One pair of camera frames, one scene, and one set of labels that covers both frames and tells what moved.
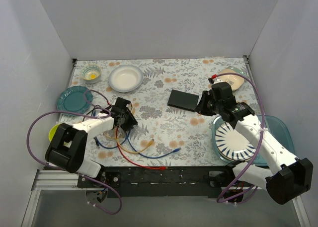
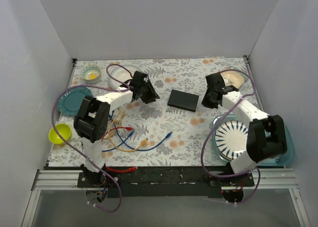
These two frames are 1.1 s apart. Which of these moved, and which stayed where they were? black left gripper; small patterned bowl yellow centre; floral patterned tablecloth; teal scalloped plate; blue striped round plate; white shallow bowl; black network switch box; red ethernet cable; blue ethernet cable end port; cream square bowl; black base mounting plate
Moved: red ethernet cable; blue ethernet cable end port; black left gripper
Stayed: cream square bowl; teal scalloped plate; black base mounting plate; black network switch box; blue striped round plate; small patterned bowl yellow centre; floral patterned tablecloth; white shallow bowl
